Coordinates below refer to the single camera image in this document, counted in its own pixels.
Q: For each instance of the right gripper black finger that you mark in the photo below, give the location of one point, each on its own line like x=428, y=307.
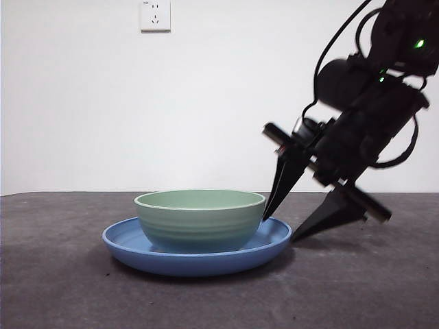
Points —
x=332, y=212
x=286, y=178

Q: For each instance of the white wall socket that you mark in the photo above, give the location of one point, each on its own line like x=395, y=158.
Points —
x=156, y=15

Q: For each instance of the blue round plate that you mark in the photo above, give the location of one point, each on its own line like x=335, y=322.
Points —
x=195, y=264

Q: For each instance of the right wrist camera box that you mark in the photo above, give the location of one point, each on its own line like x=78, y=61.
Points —
x=307, y=127

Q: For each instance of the green ribbed bowl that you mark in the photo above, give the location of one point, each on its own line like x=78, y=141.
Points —
x=199, y=226

